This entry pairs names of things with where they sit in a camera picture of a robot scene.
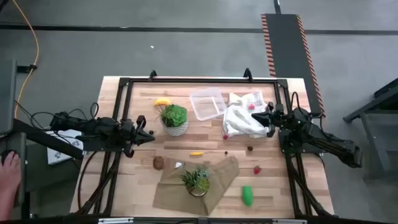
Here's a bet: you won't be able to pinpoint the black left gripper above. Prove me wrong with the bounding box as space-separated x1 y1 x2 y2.
119 114 155 158

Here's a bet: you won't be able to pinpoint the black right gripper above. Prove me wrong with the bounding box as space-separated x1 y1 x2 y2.
251 101 285 138

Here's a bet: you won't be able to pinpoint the brown wooden bowl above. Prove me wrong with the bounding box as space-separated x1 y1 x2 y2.
152 156 165 171

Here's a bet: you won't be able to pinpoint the yellow banana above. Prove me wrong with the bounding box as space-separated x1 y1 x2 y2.
154 98 172 108

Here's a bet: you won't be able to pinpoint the clear plastic tupperware container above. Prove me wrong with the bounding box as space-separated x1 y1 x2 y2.
189 87 227 121

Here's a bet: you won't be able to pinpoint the white checked towel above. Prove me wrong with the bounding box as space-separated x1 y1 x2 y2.
222 91 270 139

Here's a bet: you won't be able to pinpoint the green succulent in white pot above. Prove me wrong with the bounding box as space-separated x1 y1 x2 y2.
154 103 189 138

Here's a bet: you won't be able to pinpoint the tan cloth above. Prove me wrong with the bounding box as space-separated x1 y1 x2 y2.
152 155 240 217

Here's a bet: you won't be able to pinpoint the mixed succulents in black pot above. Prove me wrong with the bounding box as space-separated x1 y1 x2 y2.
180 166 211 198

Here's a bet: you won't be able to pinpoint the black floor mat striped edges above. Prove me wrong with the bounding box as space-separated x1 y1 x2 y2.
260 12 326 119

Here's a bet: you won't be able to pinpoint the green cucumber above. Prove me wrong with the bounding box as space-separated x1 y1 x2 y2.
241 185 254 207

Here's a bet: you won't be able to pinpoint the white box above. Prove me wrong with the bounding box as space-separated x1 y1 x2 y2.
45 129 84 166

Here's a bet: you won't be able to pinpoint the black diagonal support beam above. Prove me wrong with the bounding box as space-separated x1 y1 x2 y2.
12 119 85 160

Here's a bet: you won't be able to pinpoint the grey metal cart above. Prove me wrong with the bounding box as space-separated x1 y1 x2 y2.
343 77 398 181

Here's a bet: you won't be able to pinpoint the person's foot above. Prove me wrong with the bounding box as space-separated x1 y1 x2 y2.
0 151 22 212

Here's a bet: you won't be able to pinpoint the grey panel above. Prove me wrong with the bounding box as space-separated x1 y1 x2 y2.
0 58 18 135

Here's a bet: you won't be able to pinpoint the black aluminium rig frame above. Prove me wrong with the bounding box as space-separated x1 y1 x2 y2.
70 67 335 224

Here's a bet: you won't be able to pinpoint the yellow cable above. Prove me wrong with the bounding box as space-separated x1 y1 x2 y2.
11 0 40 119

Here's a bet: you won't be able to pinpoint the black cable clamp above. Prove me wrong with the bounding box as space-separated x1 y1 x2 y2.
17 63 38 74

